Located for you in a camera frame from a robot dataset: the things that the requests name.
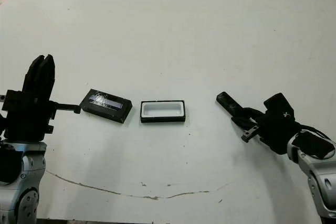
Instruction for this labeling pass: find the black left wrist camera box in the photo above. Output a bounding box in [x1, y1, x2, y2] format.
[0, 108, 6, 137]

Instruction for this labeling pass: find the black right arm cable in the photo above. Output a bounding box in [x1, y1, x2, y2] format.
[295, 123, 336, 141]

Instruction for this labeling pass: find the slim black camera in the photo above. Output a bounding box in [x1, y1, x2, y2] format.
[216, 91, 247, 117]

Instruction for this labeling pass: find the black box lid with window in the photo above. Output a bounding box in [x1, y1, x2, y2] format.
[80, 88, 134, 124]

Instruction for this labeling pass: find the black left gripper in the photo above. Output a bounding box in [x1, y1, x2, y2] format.
[0, 54, 81, 141]

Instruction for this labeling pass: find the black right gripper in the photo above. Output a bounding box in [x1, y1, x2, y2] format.
[230, 106, 302, 155]

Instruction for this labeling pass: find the black box base white insert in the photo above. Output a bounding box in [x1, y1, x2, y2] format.
[140, 99, 186, 124]

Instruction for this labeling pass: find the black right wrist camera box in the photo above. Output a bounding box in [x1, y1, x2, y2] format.
[263, 92, 295, 122]

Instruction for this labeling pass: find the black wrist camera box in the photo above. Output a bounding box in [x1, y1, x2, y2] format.
[263, 92, 295, 122]
[0, 108, 6, 137]

